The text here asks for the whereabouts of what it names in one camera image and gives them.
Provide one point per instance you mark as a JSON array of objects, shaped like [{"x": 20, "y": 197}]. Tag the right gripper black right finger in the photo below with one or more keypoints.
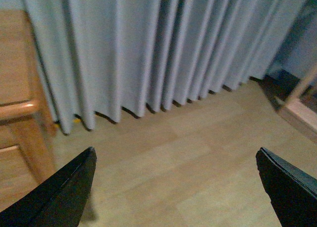
[{"x": 292, "y": 192}]

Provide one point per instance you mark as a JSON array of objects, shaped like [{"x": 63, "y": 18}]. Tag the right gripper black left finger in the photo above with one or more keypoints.
[{"x": 59, "y": 201}]

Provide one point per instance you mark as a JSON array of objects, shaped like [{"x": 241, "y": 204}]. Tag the wooden side table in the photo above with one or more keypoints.
[{"x": 26, "y": 125}]

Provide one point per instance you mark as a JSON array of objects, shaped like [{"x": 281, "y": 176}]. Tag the light green curtain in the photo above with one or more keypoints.
[{"x": 102, "y": 56}]

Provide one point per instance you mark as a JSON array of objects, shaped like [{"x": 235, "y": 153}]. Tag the light wooden furniture frame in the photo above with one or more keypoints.
[{"x": 298, "y": 114}]

